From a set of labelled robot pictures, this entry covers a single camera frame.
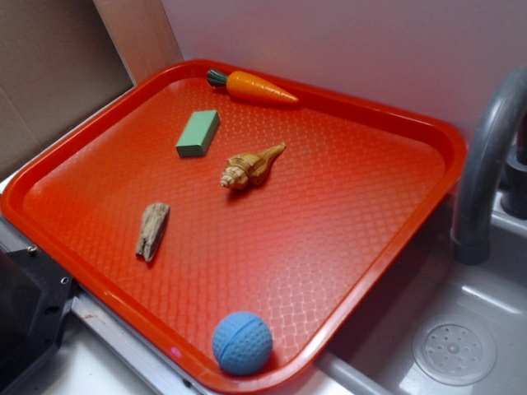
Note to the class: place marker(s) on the brown wood chip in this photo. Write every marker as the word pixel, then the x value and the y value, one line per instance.
pixel 153 225

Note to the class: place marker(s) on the brown spiral seashell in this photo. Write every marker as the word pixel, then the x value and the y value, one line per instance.
pixel 250 169

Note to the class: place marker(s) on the green rectangular block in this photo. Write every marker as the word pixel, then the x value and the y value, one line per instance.
pixel 198 133

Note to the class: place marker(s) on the orange plastic tray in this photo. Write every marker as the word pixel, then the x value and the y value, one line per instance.
pixel 356 181

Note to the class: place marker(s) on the orange toy carrot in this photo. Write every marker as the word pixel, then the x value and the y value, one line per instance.
pixel 246 86

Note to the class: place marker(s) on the blue dimpled ball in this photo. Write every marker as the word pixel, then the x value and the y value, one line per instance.
pixel 242 344

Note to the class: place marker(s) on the grey toy sink basin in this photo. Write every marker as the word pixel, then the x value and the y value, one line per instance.
pixel 431 325

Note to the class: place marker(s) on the grey toy faucet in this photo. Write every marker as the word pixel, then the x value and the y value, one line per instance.
pixel 497 155

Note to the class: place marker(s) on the brown cardboard panel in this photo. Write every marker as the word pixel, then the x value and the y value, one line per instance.
pixel 58 67

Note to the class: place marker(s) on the black metal bracket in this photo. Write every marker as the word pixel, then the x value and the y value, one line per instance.
pixel 36 295

